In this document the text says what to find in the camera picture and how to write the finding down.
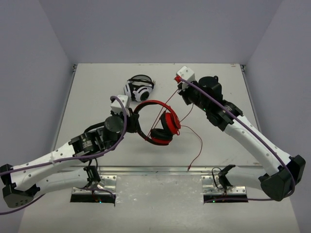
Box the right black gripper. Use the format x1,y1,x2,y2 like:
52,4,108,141
178,79,210,112

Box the red headphone cable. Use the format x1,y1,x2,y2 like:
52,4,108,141
144,88,204,172

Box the red black headphones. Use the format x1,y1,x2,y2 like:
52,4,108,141
133,100,182,145

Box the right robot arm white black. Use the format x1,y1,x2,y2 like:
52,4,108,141
175,75,306,201

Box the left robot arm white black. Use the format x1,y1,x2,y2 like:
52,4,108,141
0,110,139,212

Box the white black headphones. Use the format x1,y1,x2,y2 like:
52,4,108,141
123,74,155,102

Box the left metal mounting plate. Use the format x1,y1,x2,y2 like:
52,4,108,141
71,174,117,195

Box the metal mounting plate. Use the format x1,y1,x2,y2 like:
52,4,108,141
201,174,247,196
71,174,117,195

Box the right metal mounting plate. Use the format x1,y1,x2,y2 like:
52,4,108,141
201,174,247,196

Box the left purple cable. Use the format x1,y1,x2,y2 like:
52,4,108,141
0,96,131,216

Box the purple cable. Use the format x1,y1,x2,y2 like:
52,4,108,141
0,96,131,216
179,77,296,203

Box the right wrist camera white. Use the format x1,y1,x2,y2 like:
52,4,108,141
175,66,195,83

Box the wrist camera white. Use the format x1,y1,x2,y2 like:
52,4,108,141
175,66,195,83
110,95,130,114

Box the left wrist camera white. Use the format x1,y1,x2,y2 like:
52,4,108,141
110,95,130,114

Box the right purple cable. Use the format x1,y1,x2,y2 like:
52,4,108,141
179,77,296,203

